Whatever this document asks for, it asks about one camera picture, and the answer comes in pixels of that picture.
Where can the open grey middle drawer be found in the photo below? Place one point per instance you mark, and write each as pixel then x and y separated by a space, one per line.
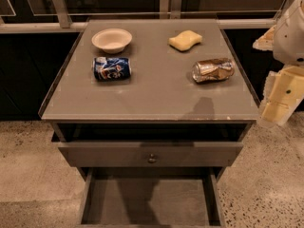
pixel 151 198

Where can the round metal drawer knob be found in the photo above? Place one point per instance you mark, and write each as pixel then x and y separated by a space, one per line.
pixel 152 158

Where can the yellow sponge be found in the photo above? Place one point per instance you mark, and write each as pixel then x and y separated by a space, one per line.
pixel 185 40

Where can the grey top drawer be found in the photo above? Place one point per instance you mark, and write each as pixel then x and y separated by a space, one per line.
pixel 136 154

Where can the blue soda can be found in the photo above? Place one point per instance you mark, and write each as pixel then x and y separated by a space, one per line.
pixel 111 68

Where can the metal window railing frame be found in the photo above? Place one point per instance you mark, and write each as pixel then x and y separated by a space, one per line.
pixel 29 16

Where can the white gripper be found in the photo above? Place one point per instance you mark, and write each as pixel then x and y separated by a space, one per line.
pixel 291 37

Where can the orange soda can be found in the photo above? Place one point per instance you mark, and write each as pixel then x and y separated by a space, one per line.
pixel 213 70

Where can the white paper bowl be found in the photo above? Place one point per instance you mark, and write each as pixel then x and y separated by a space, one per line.
pixel 112 40

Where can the grey drawer cabinet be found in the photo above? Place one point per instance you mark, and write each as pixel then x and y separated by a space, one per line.
pixel 160 101

